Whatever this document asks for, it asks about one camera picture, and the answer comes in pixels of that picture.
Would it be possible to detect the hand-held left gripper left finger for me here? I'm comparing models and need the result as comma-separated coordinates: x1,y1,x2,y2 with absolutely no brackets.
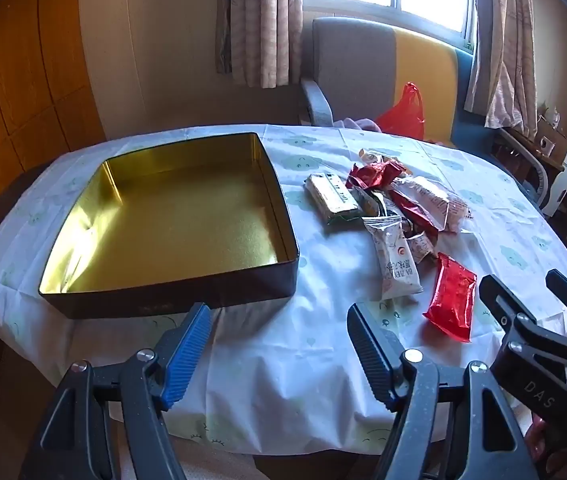
18,302,213,480

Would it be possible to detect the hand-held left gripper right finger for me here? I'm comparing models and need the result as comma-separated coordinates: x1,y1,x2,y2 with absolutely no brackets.
347,302,539,480

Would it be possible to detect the red snack packet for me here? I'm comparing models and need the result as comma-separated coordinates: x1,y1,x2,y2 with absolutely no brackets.
422,252,478,343

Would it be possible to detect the dark tin box gold inside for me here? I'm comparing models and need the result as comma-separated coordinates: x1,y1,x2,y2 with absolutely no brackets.
38,132,300,320

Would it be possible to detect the orange clear seed packet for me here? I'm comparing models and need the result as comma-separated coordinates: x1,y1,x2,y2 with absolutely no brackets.
358,148,399,166

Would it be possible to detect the person's right hand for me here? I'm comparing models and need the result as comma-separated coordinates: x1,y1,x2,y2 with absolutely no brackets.
523,411,567,480

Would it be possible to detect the white cloud-print tablecloth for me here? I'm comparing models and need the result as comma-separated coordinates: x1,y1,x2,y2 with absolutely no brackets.
0,124,567,456

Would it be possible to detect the white snack packet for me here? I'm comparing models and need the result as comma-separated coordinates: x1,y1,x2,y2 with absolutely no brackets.
363,216,424,301

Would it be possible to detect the large clear snack packet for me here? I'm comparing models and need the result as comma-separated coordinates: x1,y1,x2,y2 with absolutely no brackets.
393,176,474,233

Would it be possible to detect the cardboard box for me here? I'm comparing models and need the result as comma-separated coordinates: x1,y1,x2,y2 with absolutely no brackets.
536,115,567,171

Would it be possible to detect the clear cracker packet green edge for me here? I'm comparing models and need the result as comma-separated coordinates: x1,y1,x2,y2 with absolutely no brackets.
304,171,364,226

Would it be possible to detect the dark red crumpled wrapper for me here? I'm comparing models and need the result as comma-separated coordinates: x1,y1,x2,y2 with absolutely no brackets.
347,160,404,191

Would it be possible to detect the red plastic bag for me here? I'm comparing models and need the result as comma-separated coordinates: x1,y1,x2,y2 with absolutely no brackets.
375,82,425,138

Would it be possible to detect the pale pink cloth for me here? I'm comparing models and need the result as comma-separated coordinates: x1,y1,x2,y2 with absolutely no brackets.
333,116,381,133

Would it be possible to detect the beige patterned curtain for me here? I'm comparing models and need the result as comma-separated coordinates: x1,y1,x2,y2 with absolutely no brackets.
463,0,538,136
215,0,305,88

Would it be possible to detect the grey yellow blue armchair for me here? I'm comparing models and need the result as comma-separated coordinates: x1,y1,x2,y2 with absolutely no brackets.
299,16,501,148

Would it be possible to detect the wooden wardrobe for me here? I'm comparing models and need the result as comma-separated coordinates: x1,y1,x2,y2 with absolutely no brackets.
0,0,107,211

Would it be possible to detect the white chair frame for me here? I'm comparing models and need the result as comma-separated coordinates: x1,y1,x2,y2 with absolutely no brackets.
501,130,567,211

